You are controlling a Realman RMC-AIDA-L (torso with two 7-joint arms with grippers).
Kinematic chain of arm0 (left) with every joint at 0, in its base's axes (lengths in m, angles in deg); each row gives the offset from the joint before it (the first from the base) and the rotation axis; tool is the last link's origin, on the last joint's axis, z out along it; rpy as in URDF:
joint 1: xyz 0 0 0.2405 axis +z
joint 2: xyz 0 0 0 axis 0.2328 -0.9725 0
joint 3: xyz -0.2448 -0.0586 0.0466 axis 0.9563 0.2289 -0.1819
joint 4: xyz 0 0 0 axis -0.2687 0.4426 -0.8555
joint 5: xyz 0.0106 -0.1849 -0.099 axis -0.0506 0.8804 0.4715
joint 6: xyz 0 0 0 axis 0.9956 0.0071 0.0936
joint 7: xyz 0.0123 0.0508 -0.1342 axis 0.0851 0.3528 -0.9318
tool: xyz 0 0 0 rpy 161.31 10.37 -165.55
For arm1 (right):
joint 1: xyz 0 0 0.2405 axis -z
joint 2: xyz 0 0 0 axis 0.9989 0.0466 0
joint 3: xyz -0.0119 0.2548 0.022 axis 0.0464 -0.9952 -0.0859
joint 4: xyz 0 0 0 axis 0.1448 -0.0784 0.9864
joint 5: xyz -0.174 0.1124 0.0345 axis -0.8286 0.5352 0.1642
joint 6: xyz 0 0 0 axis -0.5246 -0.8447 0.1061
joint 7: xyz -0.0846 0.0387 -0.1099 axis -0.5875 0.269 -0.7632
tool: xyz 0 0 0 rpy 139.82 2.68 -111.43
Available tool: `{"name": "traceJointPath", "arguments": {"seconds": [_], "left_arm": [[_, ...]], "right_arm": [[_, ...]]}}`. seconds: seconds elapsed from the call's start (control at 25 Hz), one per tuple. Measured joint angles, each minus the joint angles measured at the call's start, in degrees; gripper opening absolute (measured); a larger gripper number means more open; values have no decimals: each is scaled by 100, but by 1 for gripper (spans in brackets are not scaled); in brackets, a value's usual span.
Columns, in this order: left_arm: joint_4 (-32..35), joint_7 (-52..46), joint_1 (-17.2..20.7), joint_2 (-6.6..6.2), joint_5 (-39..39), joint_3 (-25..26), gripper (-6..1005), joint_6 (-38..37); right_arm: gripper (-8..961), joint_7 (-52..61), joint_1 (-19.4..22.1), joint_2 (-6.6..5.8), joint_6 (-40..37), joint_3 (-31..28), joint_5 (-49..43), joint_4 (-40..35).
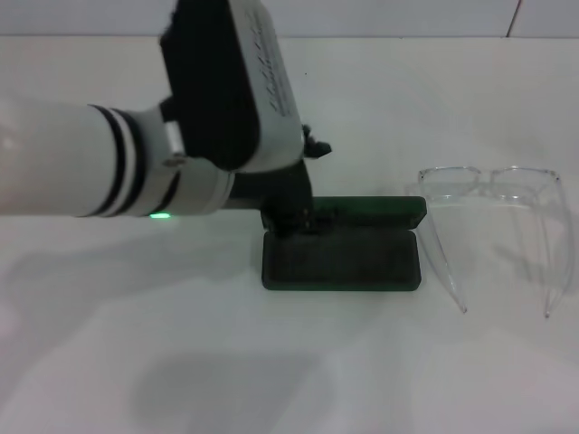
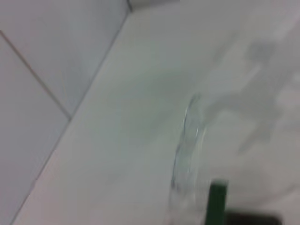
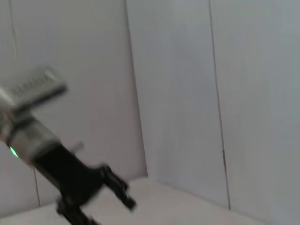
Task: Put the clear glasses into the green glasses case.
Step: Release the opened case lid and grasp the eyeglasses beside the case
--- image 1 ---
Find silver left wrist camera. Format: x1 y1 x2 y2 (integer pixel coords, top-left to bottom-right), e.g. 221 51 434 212
157 0 305 174

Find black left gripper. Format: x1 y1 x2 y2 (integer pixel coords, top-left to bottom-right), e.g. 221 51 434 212
229 123 334 240

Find clear white glasses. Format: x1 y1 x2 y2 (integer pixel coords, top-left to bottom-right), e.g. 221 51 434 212
403 165 565 319

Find green glasses case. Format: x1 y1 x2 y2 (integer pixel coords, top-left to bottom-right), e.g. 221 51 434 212
261 194 428 293

